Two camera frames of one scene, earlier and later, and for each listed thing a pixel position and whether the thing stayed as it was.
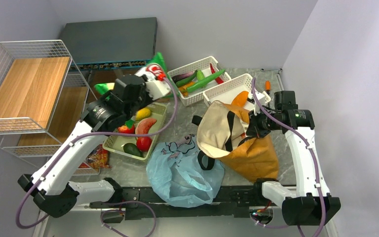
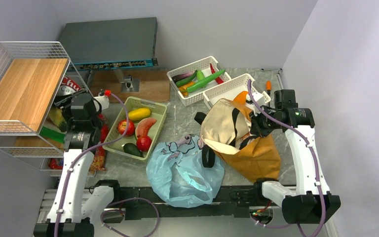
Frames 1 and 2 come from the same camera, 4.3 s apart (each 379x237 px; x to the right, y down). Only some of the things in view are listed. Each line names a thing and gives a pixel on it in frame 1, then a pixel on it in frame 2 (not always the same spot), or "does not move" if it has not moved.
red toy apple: [124, 129] does not move
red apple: [143, 143] does not move
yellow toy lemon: [142, 113] does not move
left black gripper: [148, 98] -> [64, 104]
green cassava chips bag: [157, 80] -> [55, 127]
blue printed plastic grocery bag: [175, 172] does not move
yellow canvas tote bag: [221, 134] does not move
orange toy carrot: [240, 99] does not move
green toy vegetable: [200, 75] -> [186, 80]
